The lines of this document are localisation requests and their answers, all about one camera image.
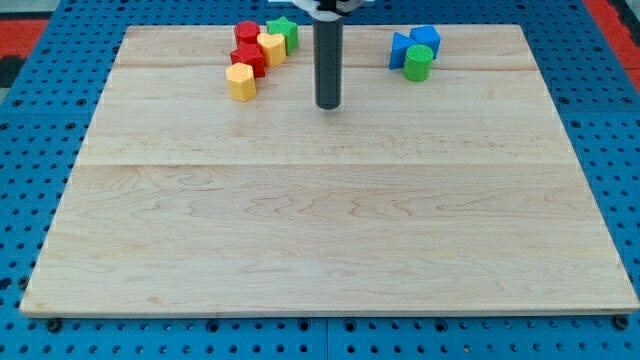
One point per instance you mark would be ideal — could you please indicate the green star block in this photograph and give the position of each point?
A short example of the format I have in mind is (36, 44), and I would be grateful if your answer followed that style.
(288, 29)

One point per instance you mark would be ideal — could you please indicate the blue perforated base mat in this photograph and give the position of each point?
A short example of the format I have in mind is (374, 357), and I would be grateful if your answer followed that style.
(48, 109)

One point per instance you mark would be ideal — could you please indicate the blue triangle block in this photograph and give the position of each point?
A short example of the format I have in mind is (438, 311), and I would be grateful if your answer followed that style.
(399, 46)

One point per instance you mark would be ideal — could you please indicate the yellow hexagon block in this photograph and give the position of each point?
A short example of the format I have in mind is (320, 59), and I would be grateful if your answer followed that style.
(241, 82)

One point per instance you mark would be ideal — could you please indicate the green cylinder block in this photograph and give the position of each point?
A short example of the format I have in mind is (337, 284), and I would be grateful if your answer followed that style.
(417, 63)

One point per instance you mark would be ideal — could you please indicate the red cylinder block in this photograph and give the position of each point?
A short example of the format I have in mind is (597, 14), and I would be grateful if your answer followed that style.
(246, 32)

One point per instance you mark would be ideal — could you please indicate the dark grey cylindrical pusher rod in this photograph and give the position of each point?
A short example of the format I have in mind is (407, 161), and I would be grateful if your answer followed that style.
(327, 41)

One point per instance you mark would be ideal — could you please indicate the red pentagon block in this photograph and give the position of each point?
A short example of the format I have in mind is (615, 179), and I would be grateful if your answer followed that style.
(250, 54)

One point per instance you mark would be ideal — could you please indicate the yellow heart block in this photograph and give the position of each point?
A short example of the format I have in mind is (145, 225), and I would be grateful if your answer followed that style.
(273, 47)

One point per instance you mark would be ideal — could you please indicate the blue cube block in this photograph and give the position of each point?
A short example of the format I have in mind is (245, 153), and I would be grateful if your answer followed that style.
(427, 35)

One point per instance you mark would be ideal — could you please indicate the light wooden board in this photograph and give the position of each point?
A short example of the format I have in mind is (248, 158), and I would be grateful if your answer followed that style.
(456, 196)

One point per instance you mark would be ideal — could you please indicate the white rod mount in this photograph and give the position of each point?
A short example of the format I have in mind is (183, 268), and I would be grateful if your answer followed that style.
(324, 9)

